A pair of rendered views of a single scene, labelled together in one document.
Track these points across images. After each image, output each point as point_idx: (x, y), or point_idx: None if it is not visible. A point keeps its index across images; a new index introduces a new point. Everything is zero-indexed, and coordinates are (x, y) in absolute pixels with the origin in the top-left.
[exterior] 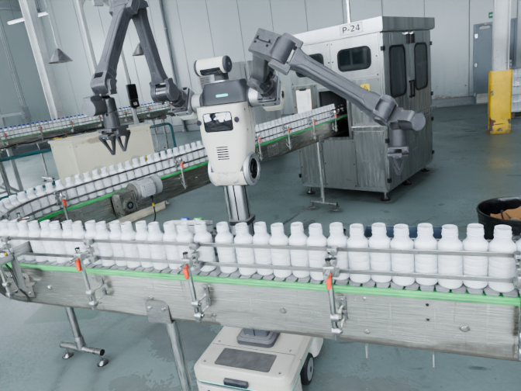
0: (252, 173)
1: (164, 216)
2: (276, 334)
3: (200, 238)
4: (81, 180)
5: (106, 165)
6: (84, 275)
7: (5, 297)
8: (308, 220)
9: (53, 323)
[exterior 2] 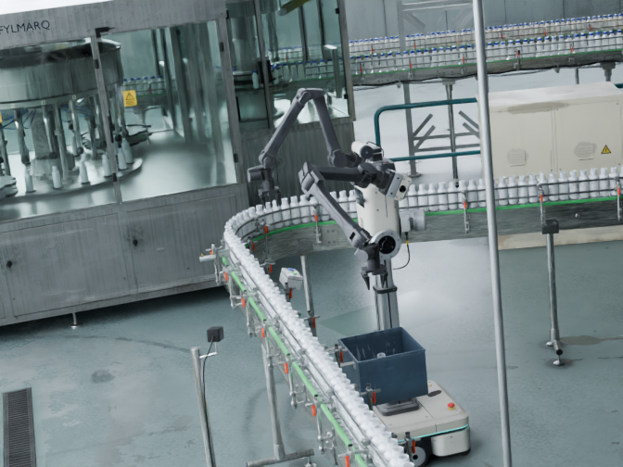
0: (382, 248)
1: (603, 252)
2: (398, 409)
3: (260, 285)
4: (344, 197)
5: (530, 150)
6: (229, 283)
7: (335, 289)
8: None
9: (336, 333)
